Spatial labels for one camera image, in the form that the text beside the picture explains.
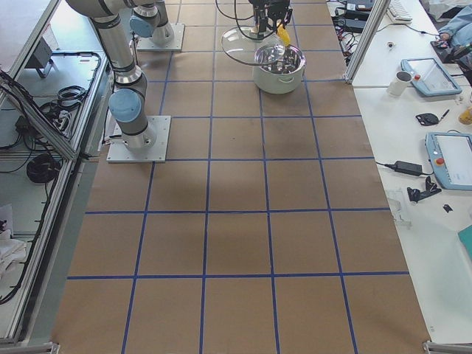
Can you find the black pen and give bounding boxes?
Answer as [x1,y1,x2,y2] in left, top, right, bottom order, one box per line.
[439,109,450,122]

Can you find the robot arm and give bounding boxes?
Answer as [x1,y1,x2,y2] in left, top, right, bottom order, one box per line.
[67,1,174,150]
[129,1,293,46]

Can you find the white keyboard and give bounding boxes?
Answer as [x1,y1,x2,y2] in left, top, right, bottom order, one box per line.
[386,0,412,24]

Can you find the far blue teach pendant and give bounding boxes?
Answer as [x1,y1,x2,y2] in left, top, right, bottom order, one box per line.
[400,58,462,97]

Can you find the near blue teach pendant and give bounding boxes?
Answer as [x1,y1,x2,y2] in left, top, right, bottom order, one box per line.
[425,132,471,191]

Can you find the pale green cooking pot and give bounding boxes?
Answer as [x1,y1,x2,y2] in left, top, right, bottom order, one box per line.
[252,45,306,94]

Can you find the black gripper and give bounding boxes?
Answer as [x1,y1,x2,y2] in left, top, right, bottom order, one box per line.
[249,0,269,33]
[268,0,292,30]

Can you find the grey box on shelf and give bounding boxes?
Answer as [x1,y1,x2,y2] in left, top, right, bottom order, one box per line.
[25,37,54,78]

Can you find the glass pot lid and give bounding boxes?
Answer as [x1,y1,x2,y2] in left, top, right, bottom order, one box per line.
[221,26,285,66]

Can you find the black bracket part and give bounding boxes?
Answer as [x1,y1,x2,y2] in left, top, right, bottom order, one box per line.
[406,176,442,203]

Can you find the blue teach pendant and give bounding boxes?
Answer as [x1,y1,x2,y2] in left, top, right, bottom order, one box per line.
[400,58,462,97]
[425,132,471,191]

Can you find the black power adapter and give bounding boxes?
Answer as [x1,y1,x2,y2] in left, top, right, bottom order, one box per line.
[394,161,423,176]

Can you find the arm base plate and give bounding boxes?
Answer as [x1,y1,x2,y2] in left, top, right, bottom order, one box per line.
[107,116,171,163]
[137,22,185,52]

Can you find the yellow corn cob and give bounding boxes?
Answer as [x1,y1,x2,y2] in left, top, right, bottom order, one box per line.
[277,24,291,46]

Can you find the person in blue sleeve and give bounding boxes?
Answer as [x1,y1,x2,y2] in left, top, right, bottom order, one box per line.
[439,4,471,46]

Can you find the clear plastic holder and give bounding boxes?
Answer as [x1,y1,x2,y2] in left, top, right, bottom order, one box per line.
[385,189,412,229]

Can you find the coiled black cable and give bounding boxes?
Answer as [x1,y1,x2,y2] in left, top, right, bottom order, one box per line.
[26,153,61,184]

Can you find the teal folder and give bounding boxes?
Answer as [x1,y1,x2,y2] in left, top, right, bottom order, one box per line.
[458,226,472,260]

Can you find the aluminium frame post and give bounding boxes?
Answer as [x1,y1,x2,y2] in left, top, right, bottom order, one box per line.
[344,0,389,84]

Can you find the white mug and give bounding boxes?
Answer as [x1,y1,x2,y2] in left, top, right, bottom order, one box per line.
[386,71,412,97]

